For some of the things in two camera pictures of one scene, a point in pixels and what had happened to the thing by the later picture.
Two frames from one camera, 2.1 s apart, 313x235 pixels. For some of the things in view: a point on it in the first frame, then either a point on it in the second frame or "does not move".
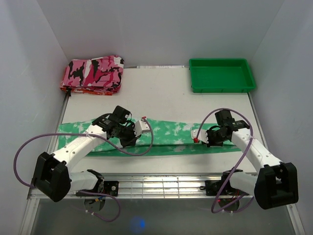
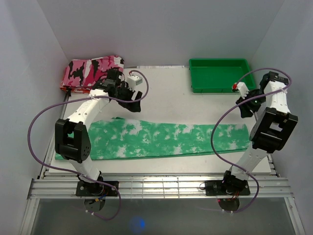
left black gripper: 132,140 → 132,106
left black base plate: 109,187 does not move
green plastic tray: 220,75 does not move
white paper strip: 159,66 does not move
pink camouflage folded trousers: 101,72 does not move
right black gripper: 211,144 → 244,108
